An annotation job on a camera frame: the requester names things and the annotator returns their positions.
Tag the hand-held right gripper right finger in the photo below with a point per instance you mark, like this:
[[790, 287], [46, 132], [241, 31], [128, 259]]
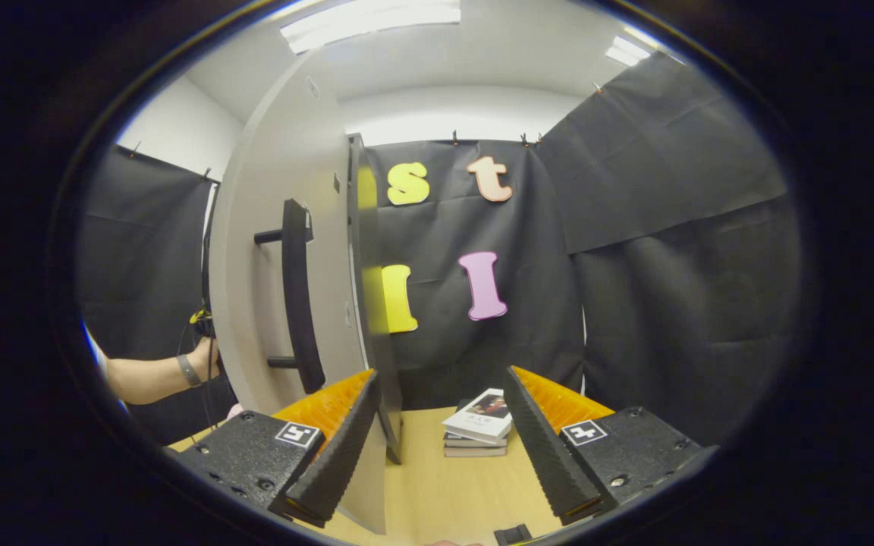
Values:
[[547, 462]]

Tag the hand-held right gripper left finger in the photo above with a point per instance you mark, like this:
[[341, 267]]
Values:
[[342, 462]]

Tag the beige cabinet door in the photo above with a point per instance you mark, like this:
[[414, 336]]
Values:
[[270, 227]]

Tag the grey wristband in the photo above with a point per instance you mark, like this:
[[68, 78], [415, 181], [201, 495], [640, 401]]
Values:
[[189, 371]]

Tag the grey book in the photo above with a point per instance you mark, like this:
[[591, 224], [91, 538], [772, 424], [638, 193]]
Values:
[[475, 452]]

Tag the white book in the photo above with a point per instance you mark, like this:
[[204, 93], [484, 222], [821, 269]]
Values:
[[479, 421]]

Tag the dark book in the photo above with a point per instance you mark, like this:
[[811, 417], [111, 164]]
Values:
[[467, 440]]

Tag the black backdrop cloth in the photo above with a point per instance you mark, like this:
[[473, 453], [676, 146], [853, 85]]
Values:
[[634, 303]]

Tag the large ceiling light panel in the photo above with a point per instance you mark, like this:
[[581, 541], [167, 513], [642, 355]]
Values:
[[369, 19]]

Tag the small ceiling light panel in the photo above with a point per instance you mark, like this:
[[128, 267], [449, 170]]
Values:
[[627, 51]]

